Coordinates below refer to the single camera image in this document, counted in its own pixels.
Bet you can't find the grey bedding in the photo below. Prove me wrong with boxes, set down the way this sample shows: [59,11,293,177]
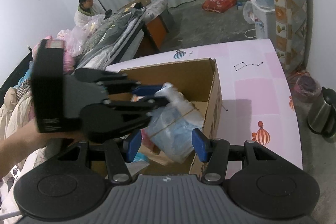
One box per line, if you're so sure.
[76,0,169,70]

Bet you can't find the white water dispenser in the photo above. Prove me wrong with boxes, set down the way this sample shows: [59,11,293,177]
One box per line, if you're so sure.
[251,0,276,42]

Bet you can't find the steel kettle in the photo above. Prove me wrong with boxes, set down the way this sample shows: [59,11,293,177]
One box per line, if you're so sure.
[307,87,336,138]

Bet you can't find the pink quilt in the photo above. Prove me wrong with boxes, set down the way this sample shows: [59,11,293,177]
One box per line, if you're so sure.
[32,35,75,75]

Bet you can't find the brown cardboard box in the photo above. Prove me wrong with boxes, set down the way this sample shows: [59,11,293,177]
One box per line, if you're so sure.
[106,58,222,177]

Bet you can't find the patterned folded mattress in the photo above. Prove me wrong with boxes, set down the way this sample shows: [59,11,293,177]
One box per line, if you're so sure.
[274,0,307,74]

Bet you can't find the seated person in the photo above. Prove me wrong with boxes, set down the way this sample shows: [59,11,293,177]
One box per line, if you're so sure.
[74,0,105,27]

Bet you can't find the plastic blue cloth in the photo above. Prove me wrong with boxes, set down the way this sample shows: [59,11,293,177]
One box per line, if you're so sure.
[145,83,204,164]

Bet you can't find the red plastic bag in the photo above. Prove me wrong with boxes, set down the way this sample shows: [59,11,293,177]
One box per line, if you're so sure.
[202,0,237,13]

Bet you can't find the person's left hand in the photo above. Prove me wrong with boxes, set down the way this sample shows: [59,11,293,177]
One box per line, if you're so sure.
[22,120,87,148]

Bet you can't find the clear plastic bag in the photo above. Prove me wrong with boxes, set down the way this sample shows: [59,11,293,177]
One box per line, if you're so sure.
[59,15,104,57]

